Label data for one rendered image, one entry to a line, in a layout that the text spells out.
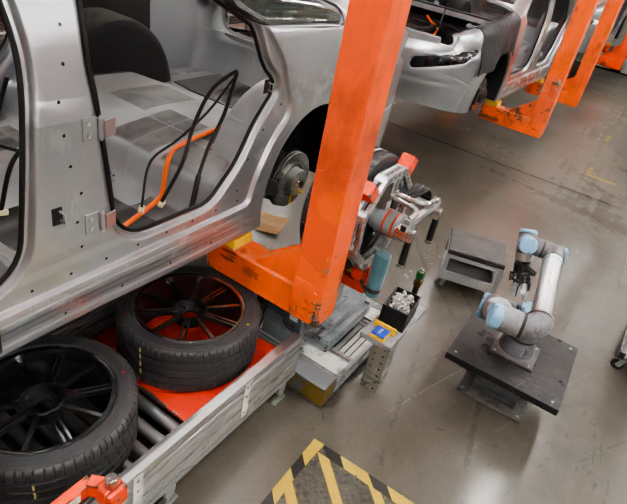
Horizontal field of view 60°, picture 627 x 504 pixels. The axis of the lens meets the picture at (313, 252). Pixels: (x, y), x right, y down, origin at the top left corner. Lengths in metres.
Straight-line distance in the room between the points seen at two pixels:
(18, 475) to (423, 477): 1.72
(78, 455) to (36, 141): 1.02
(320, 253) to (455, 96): 3.22
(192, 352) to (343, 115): 1.14
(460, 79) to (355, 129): 3.24
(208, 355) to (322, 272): 0.60
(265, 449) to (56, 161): 1.59
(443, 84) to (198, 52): 2.13
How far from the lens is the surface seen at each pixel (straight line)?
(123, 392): 2.23
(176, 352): 2.38
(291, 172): 3.00
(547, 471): 3.17
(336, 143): 2.13
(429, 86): 5.19
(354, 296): 3.31
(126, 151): 2.93
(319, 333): 3.06
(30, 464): 2.08
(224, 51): 4.52
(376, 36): 2.00
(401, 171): 2.77
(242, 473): 2.63
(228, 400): 2.38
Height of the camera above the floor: 2.16
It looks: 32 degrees down
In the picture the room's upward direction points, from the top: 12 degrees clockwise
